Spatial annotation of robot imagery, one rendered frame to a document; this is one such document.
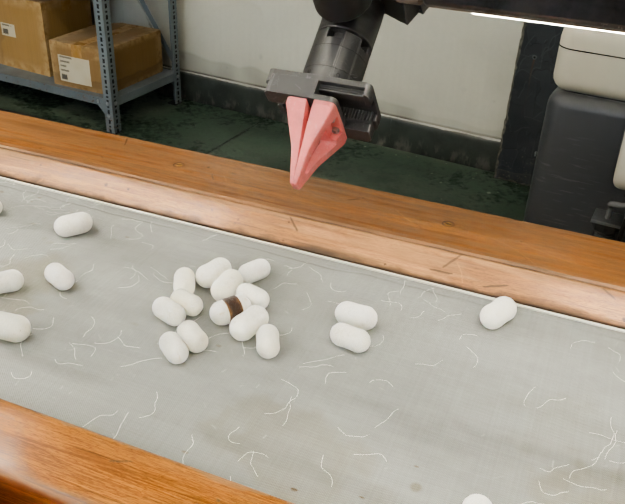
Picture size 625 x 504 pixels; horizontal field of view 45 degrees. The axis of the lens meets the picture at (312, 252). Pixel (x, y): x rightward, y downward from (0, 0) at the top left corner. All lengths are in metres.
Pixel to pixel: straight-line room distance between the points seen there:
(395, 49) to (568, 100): 1.42
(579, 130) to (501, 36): 1.25
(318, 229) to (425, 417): 0.25
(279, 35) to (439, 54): 0.63
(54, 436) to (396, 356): 0.26
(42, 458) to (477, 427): 0.29
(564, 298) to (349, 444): 0.26
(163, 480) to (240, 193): 0.38
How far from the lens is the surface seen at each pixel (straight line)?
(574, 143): 1.45
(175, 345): 0.59
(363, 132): 0.73
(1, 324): 0.64
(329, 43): 0.74
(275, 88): 0.72
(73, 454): 0.51
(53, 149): 0.91
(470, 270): 0.71
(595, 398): 0.62
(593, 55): 1.40
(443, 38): 2.71
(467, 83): 2.72
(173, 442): 0.54
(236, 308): 0.63
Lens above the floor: 1.12
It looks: 31 degrees down
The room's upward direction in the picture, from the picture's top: 3 degrees clockwise
